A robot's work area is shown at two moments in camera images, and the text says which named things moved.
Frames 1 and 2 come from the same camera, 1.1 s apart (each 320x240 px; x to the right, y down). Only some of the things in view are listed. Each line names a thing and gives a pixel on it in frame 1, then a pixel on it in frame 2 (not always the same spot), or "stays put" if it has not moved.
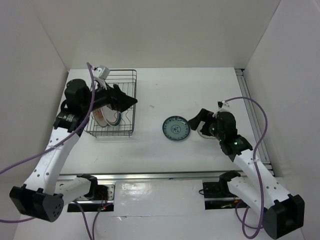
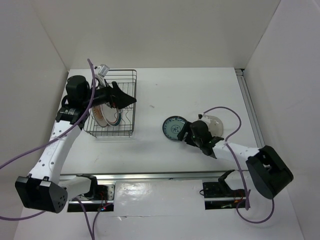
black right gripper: x=203 y=115 to x=186 y=128
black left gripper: x=118 y=100 stays put
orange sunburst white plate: x=98 y=116 stays put
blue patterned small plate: x=176 y=128 stays put
